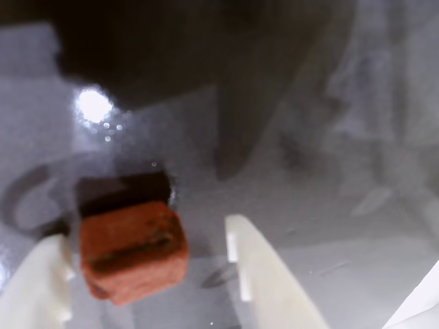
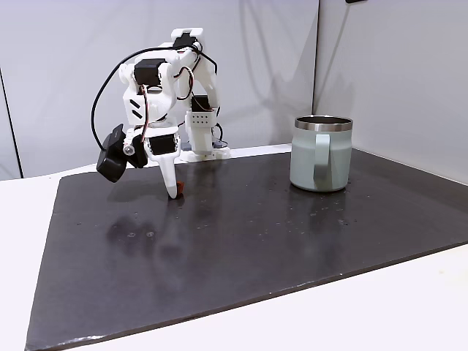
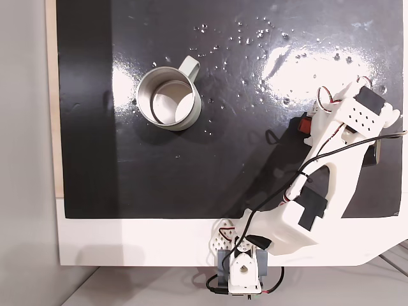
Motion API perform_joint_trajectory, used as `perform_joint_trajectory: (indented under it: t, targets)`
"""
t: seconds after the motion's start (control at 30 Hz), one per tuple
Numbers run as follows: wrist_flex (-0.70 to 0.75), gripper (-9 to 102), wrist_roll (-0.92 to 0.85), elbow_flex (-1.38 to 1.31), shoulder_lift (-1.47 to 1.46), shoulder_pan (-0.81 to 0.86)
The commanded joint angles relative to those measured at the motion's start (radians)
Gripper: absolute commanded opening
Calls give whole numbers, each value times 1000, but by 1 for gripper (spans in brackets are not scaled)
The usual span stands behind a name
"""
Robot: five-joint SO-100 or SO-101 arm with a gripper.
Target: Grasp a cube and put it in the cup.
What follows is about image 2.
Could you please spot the small red-brown cube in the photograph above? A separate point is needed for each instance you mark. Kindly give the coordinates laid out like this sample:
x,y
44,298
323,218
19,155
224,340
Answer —
x,y
180,186

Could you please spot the black glossy table mat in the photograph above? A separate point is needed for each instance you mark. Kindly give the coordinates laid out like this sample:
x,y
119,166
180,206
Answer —
x,y
219,256

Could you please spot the black oval webcam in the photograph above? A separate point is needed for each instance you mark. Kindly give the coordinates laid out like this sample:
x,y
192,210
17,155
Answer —
x,y
109,161

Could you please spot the black wall-mounted device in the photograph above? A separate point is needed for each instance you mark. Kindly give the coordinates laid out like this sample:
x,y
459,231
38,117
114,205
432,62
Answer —
x,y
356,1

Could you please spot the pale green steel-rimmed mug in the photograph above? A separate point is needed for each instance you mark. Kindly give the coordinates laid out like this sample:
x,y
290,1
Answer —
x,y
303,161

